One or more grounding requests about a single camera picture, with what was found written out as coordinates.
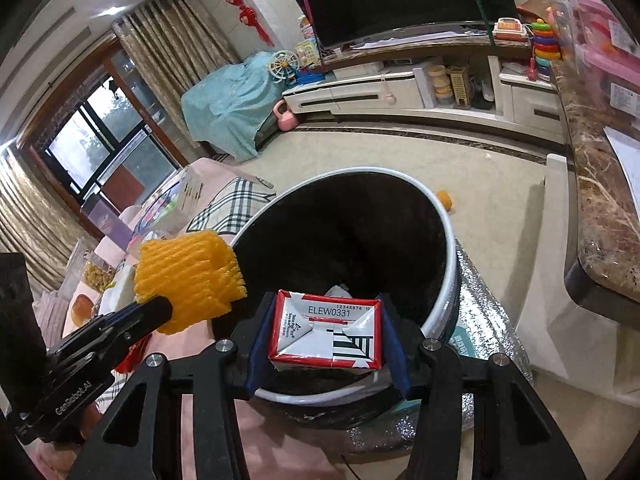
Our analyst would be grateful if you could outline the white bin with black bag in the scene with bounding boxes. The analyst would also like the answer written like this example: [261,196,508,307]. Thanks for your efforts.
[210,166,461,431]

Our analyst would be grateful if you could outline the white television cabinet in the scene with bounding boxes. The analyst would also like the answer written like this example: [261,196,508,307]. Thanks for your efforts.
[282,35,566,136]

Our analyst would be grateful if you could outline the toy cash register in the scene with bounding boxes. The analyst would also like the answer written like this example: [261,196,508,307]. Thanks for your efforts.
[492,16,532,43]

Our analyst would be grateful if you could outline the glass sliding door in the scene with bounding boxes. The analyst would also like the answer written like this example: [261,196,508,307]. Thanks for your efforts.
[20,50,201,206]

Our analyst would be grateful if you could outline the marble top counter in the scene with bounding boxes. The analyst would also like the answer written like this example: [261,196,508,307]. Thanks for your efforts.
[515,55,640,411]

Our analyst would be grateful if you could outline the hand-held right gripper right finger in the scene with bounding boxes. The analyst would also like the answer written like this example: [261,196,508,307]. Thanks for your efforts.
[375,292,588,480]

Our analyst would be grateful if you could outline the colourful printed box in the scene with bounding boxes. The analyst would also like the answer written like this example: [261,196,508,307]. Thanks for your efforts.
[142,167,211,233]

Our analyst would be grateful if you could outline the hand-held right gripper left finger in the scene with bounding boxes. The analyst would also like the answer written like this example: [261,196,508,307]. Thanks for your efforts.
[70,292,281,480]

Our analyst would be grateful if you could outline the green cord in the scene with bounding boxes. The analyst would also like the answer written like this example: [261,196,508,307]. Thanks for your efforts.
[462,0,498,43]

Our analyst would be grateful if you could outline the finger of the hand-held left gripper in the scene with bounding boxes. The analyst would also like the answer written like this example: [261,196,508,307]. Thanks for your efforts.
[47,296,174,361]

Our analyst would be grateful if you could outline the clear snack jar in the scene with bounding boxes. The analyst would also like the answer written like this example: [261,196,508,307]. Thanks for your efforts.
[75,250,121,293]

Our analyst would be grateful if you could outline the rainbow stacking ring toy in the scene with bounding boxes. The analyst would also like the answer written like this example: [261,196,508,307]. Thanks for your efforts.
[530,19,563,80]

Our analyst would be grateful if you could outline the white paper sheet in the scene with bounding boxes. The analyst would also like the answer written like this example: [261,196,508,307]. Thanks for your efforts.
[602,125,640,181]

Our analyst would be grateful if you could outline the beige curtain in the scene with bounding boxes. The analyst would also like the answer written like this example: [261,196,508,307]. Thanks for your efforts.
[0,150,96,291]
[114,0,241,81]

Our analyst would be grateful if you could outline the orange foam fruit net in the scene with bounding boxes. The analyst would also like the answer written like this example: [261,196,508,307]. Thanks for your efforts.
[132,230,247,337]

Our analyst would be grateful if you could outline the colourful toy box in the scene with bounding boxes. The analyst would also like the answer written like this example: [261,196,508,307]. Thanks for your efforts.
[295,40,321,68]

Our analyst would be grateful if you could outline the ferris wheel toy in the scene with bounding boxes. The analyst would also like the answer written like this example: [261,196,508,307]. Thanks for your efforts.
[267,50,301,84]

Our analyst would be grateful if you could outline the pink plastic toy boxes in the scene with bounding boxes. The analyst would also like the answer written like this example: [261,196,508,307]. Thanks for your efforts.
[560,0,640,106]

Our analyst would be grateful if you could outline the pink kettlebell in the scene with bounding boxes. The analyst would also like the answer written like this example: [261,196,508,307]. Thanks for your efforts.
[272,100,300,132]

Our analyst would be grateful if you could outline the metal box grater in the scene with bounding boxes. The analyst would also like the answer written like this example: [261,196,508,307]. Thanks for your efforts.
[446,67,471,110]

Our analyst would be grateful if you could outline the red snack packet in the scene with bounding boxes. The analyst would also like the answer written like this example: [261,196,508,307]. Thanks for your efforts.
[112,342,151,374]

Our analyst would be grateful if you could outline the silver foil mat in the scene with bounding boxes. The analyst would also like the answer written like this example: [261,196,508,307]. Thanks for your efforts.
[345,240,531,456]

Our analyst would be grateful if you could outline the bread bun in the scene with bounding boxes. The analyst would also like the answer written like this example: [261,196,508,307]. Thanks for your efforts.
[70,294,99,327]

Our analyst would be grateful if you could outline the yellow stacked cups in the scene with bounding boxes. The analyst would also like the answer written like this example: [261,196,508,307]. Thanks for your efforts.
[427,65,449,107]

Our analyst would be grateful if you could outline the red and white carton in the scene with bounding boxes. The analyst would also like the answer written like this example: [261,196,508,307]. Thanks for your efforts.
[267,289,386,372]

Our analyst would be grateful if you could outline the teal cover cloth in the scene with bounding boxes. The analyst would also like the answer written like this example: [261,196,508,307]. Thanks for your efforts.
[181,52,301,162]

